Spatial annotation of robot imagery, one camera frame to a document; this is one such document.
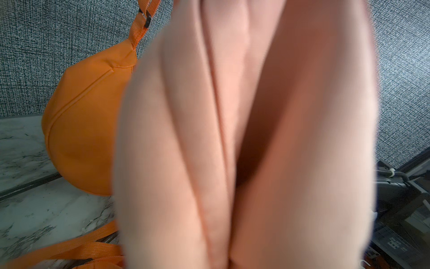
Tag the pink and red sling bag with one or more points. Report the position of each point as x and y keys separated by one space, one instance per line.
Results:
x=246 y=138

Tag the orange sling bag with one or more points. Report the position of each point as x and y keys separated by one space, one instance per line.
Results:
x=79 y=122
x=87 y=247

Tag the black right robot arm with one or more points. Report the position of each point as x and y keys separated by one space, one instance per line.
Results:
x=401 y=231

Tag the black clothes rack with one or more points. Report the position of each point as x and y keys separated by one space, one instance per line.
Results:
x=28 y=186

